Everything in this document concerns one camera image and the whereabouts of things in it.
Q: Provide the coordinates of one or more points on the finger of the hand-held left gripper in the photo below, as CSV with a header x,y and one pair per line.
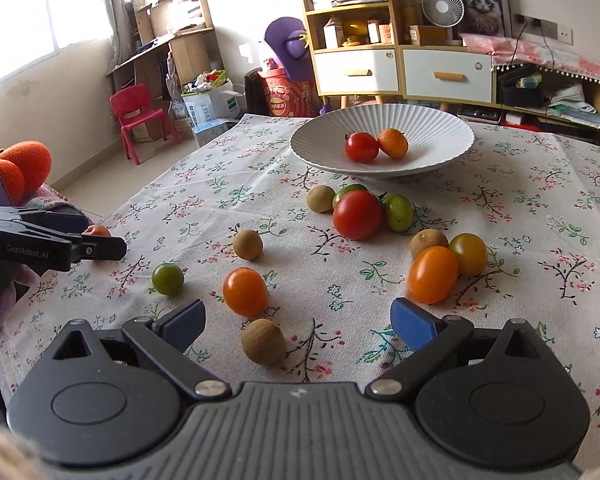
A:
x,y
55,221
100,250

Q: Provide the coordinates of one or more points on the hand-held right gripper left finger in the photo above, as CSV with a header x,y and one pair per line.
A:
x,y
182,322

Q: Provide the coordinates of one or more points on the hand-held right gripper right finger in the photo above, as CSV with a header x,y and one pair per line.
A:
x,y
412,324

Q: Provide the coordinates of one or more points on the small mandarin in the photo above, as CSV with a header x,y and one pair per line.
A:
x,y
394,143
97,231

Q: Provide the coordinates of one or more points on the green cherry tomato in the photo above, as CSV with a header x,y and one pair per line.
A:
x,y
347,191
168,279
399,212

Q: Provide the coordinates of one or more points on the orange cherry tomato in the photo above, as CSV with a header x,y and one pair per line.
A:
x,y
432,275
245,291

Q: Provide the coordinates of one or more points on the longan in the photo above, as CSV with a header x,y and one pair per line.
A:
x,y
425,240
321,199
247,244
263,341

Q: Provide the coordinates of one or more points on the olive yellow cherry tomato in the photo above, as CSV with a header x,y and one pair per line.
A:
x,y
470,254

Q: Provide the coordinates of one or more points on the red tomato with stem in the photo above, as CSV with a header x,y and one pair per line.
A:
x,y
361,148

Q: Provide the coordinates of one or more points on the white ribbed plate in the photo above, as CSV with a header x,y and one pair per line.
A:
x,y
435,130

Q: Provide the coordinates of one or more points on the orange plush toy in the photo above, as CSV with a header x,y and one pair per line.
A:
x,y
25,165

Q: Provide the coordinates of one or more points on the large red tomato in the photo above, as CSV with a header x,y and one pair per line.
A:
x,y
357,215

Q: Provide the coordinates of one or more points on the red plastic chair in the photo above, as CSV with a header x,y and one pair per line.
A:
x,y
135,115

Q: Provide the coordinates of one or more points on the floral tablecloth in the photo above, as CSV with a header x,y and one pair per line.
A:
x,y
505,210

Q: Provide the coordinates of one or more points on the blue white carton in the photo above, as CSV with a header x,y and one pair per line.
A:
x,y
212,129

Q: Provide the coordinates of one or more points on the white cardboard box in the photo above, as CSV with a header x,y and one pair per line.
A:
x,y
215,105

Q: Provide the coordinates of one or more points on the wooden desk with hutch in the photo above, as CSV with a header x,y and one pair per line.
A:
x,y
190,55

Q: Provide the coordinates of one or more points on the black upright appliance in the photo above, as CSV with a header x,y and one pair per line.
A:
x,y
252,90

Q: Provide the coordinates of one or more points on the red round gift bucket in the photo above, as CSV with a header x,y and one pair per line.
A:
x,y
287,92

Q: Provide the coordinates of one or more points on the wooden cabinet with white drawer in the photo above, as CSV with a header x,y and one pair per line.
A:
x,y
447,76

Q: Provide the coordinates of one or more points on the black bag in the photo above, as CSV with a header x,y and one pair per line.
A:
x,y
520,90

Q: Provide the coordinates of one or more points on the purple plush toy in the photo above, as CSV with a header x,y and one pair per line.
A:
x,y
285,42

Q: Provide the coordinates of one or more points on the small brown cardboard box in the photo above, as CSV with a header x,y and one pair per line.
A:
x,y
427,35

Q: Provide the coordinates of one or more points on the wooden corner shelf unit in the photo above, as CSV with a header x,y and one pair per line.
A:
x,y
390,25

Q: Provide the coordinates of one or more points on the white milk carton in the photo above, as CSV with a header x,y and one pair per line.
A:
x,y
332,34

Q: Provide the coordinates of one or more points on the pink floral cloth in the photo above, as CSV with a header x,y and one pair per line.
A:
x,y
570,60

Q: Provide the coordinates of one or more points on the small white desk fan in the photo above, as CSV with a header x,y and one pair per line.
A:
x,y
442,7

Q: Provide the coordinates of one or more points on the framed cat picture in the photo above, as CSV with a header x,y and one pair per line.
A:
x,y
482,2

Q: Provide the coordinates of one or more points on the wall socket strip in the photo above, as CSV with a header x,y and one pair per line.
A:
x,y
542,25

